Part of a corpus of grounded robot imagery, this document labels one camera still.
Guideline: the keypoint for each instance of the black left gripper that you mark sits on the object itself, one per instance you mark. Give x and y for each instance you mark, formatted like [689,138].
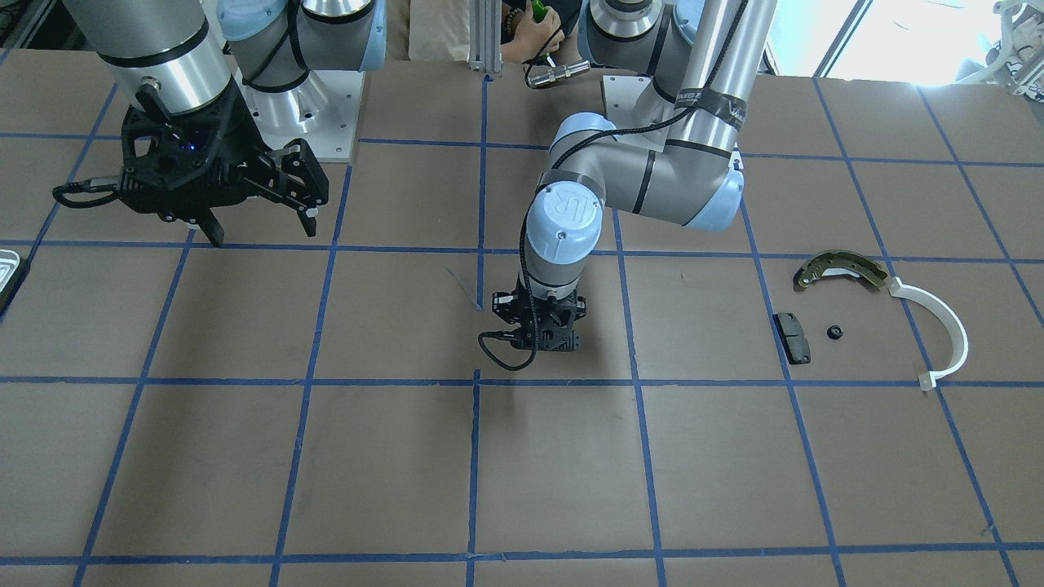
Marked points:
[503,309]

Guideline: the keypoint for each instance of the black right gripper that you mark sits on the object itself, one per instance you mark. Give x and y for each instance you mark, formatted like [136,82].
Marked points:
[241,135]

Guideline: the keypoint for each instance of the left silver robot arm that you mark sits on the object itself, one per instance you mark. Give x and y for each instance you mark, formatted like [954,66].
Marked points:
[671,155]

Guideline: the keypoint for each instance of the silver metal tray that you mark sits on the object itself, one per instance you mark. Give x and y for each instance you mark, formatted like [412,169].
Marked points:
[11,270]

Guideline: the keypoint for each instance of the loose blue tape thread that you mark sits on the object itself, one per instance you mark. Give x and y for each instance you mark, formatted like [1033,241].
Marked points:
[465,287]

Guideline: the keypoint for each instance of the dark grey brake pad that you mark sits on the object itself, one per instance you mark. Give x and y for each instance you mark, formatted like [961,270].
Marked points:
[793,338]

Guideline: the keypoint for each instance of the person in beige shirt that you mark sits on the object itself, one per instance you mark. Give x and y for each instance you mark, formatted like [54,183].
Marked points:
[438,31]

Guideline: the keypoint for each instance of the brass brake shoe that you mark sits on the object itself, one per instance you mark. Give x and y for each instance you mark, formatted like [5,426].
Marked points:
[839,263]

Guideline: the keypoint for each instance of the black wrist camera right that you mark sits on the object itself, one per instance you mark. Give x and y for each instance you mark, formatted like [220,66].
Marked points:
[289,176]

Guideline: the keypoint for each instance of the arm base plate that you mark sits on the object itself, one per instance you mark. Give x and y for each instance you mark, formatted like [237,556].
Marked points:
[628,90]
[334,139]

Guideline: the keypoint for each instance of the aluminium frame post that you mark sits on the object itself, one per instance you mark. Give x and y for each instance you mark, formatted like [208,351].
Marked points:
[485,21]

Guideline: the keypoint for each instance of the green handled tool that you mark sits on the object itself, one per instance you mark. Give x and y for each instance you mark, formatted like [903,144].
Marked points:
[544,31]

